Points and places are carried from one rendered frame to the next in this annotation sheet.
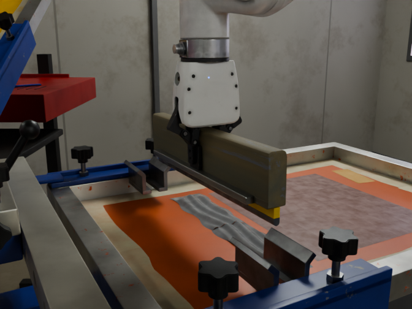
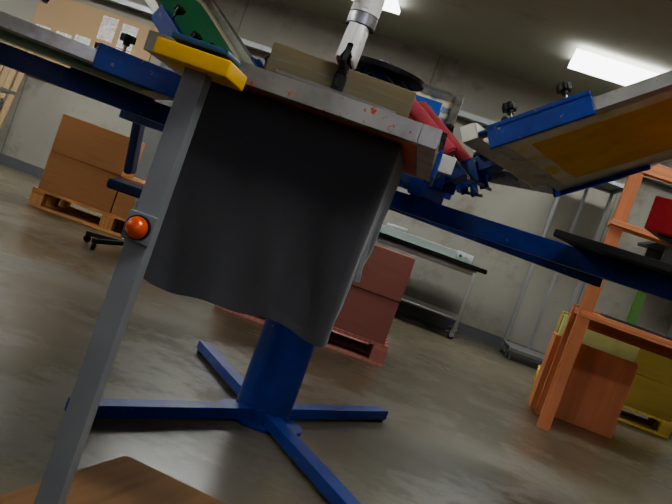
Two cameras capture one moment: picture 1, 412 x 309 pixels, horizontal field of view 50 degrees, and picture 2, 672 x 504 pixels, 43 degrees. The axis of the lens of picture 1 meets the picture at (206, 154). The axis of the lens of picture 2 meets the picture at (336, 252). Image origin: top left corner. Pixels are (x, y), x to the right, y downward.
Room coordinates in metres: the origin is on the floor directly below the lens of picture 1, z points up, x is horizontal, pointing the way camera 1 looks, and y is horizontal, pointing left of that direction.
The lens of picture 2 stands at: (2.01, -1.73, 0.78)
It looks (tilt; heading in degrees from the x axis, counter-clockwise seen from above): 2 degrees down; 123
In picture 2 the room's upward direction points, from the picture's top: 20 degrees clockwise
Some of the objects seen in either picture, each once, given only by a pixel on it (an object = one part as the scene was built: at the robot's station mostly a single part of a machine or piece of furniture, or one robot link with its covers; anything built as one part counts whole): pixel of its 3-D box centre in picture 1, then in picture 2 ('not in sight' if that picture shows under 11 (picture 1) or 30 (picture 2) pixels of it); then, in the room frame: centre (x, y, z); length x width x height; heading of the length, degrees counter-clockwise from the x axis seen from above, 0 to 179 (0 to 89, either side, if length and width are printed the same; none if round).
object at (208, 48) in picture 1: (200, 48); (362, 21); (0.70, 0.01, 1.26); 0.09 x 0.07 x 0.03; 119
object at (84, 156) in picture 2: not in sight; (130, 186); (-3.83, 3.58, 0.41); 1.51 x 1.12 x 0.83; 25
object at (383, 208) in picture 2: not in sight; (363, 244); (1.00, -0.11, 0.74); 0.46 x 0.04 x 0.42; 119
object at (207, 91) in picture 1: (205, 88); (353, 43); (0.70, 0.00, 1.20); 0.10 x 0.08 x 0.11; 119
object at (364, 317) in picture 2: not in sight; (320, 280); (-1.11, 2.92, 0.35); 1.16 x 0.82 x 0.70; 27
